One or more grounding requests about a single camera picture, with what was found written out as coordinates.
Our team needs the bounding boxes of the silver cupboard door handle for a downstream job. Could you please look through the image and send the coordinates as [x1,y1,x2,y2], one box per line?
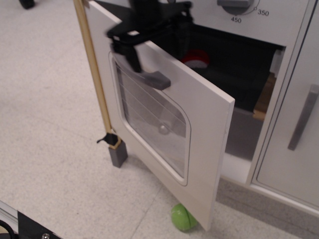
[288,84,319,151]

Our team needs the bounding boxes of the green toy cabbage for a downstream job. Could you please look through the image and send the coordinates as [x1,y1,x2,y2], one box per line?
[170,204,198,232]

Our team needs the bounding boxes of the grey oven temperature knob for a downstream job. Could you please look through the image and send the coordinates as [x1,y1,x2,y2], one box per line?
[217,0,254,15]

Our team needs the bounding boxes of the white salt shaker silver cap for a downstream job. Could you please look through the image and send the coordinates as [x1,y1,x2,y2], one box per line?
[159,110,174,135]

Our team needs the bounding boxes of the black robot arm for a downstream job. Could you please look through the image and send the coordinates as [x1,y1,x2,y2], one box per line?
[106,0,193,73]

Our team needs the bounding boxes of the grey cabinet leg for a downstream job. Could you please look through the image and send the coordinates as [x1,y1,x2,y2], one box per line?
[109,135,128,168]

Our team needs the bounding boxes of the black metal base plate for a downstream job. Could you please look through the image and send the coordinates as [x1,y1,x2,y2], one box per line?
[17,212,61,239]

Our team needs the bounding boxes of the dark grey oven tray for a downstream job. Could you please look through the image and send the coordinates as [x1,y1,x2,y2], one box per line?
[189,25,283,112]

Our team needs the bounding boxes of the black caster wheel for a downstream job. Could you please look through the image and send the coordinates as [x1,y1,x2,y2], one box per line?
[19,0,35,9]

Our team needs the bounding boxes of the red white sushi toy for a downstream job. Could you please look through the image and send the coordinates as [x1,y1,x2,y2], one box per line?
[181,49,210,69]

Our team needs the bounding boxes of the grey oven door handle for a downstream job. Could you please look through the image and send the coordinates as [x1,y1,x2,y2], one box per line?
[111,48,171,90]

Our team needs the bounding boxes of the white cupboard door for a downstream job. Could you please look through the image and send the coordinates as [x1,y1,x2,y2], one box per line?
[254,7,319,215]

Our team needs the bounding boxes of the white oven door with window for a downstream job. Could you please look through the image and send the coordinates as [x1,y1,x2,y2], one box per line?
[85,0,235,230]

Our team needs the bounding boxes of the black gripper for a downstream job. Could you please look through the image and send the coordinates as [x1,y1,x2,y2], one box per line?
[106,0,193,73]

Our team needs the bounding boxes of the white toy kitchen cabinet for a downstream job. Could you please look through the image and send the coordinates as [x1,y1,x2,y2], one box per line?
[72,0,319,217]

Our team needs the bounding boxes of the black cable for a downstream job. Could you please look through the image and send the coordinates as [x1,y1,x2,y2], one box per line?
[0,221,15,239]

